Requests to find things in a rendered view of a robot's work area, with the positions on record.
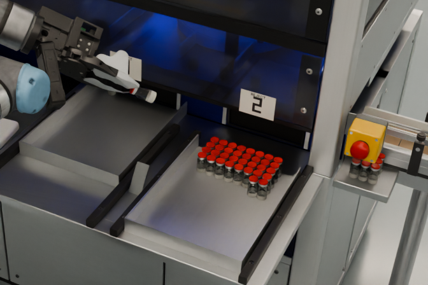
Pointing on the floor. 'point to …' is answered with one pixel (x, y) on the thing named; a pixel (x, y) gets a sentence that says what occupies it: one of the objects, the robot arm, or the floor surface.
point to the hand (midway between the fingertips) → (128, 89)
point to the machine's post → (332, 112)
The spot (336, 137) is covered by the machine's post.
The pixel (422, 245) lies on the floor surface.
